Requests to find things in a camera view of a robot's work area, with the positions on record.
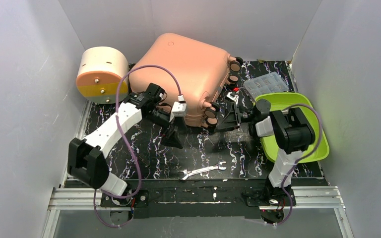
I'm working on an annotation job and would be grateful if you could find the pink hard-shell suitcase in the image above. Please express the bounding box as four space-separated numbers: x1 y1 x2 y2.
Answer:
128 33 243 128

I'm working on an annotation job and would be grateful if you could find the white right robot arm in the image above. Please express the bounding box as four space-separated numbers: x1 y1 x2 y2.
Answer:
215 99 322 189

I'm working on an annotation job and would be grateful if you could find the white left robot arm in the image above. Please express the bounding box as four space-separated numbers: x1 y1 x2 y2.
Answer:
67 83 187 199

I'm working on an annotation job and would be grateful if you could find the silver open-end wrench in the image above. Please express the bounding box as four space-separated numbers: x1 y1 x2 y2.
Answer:
179 161 227 180

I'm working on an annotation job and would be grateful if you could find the clear plastic screw box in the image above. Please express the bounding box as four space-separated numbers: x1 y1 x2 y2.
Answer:
243 72 289 99

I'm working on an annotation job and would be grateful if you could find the green plastic tray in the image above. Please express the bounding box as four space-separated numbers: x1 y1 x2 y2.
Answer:
255 92 330 163

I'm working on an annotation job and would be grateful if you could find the black spring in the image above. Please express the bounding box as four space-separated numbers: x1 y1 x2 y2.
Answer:
138 154 150 168

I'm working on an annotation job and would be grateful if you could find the cream cylindrical drum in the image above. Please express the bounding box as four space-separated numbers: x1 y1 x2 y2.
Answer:
76 46 129 104

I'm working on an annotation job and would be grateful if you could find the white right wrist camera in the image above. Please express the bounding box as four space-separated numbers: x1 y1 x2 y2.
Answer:
226 87 240 105

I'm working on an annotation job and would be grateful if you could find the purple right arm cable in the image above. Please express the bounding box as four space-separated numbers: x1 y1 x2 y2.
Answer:
259 103 324 227

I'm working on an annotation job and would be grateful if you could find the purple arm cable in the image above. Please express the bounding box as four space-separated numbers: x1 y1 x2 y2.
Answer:
259 103 324 227
92 64 186 229

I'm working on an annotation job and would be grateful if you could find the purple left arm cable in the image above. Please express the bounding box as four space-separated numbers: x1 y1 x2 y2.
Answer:
92 64 186 229

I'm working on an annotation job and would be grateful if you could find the aluminium frame rail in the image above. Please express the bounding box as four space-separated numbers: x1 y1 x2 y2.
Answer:
42 103 143 238

